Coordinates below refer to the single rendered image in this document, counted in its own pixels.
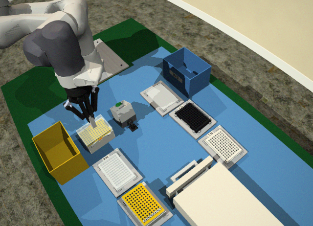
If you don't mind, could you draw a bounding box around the blue bench mat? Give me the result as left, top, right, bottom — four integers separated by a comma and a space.
28, 46, 313, 226

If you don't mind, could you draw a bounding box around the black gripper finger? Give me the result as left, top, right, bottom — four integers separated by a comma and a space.
63, 97, 95, 129
84, 85, 99, 127

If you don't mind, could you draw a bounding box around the yellow open-top bin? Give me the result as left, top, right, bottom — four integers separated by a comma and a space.
32, 121, 89, 185

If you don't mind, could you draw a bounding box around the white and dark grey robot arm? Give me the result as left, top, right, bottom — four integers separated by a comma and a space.
0, 0, 104, 89

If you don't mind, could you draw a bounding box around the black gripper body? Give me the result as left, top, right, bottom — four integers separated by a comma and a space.
64, 86, 92, 104

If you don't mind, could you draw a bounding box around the blue open-top bin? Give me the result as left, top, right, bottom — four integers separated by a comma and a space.
163, 47, 212, 99

